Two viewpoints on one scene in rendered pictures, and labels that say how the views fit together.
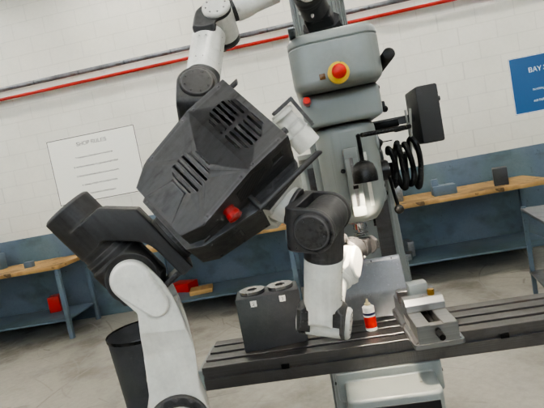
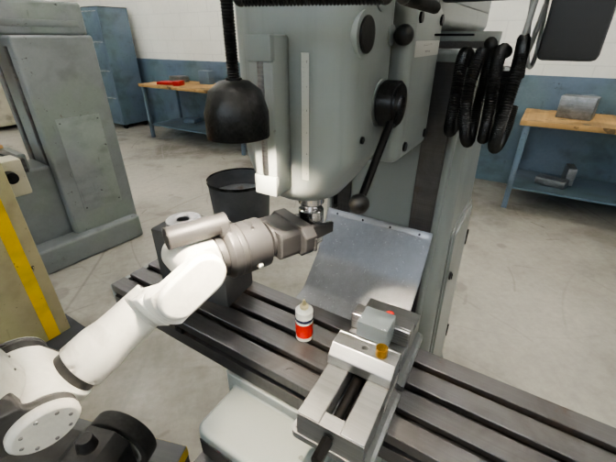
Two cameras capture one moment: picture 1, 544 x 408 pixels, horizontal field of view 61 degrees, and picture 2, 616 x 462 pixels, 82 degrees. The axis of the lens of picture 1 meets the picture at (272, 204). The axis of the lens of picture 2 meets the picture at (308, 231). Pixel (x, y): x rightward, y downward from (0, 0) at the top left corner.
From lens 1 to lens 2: 113 cm
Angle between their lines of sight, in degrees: 34
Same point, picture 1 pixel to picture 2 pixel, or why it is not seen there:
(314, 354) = (206, 336)
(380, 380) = (266, 412)
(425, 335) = (307, 428)
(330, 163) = (244, 64)
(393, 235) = (434, 204)
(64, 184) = not seen: hidden behind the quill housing
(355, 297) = (349, 264)
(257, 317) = not seen: hidden behind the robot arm
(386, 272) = (402, 251)
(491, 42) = not seen: outside the picture
